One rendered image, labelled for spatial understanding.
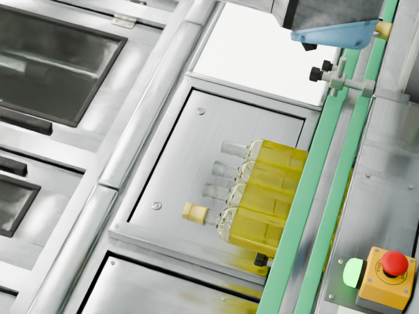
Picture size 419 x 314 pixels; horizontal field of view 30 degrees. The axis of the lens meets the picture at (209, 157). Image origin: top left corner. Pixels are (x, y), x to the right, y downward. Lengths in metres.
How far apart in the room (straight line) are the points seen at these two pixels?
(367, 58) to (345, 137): 0.33
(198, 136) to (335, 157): 0.44
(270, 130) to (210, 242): 0.33
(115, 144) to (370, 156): 0.61
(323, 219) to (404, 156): 0.20
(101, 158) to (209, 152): 0.24
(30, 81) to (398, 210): 1.00
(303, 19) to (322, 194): 0.36
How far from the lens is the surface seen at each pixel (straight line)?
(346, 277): 1.21
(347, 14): 1.13
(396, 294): 1.19
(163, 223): 1.62
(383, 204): 1.36
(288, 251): 1.29
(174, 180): 1.68
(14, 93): 1.94
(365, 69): 1.73
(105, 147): 1.77
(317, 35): 1.13
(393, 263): 1.18
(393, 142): 1.45
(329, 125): 1.47
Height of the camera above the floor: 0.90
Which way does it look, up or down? 9 degrees up
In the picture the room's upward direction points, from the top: 74 degrees counter-clockwise
